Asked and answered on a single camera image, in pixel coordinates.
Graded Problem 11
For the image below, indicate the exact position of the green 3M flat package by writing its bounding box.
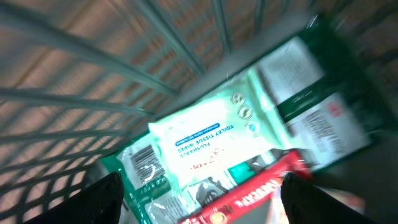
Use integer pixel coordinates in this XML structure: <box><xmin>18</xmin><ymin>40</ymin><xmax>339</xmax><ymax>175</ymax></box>
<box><xmin>102</xmin><ymin>16</ymin><xmax>384</xmax><ymax>223</ymax></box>

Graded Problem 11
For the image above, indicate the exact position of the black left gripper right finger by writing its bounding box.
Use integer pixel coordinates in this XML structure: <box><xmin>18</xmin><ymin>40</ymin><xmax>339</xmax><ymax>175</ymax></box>
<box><xmin>280</xmin><ymin>172</ymin><xmax>375</xmax><ymax>224</ymax></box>

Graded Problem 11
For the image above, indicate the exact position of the white toilet wipes pack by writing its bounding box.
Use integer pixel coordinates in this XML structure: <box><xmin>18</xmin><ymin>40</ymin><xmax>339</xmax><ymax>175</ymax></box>
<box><xmin>148</xmin><ymin>69</ymin><xmax>293</xmax><ymax>193</ymax></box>

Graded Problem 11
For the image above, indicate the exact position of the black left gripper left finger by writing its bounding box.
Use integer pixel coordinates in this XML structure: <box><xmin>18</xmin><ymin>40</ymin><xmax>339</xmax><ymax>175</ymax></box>
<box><xmin>26</xmin><ymin>172</ymin><xmax>124</xmax><ymax>224</ymax></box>

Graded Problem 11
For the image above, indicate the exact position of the grey plastic mesh basket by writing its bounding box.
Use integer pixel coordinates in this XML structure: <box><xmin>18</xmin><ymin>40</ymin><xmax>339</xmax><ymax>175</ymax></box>
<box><xmin>1</xmin><ymin>0</ymin><xmax>397</xmax><ymax>223</ymax></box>

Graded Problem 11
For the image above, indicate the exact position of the red snack packet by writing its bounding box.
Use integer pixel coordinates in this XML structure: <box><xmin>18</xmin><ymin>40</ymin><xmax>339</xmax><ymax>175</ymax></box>
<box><xmin>177</xmin><ymin>149</ymin><xmax>366</xmax><ymax>224</ymax></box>

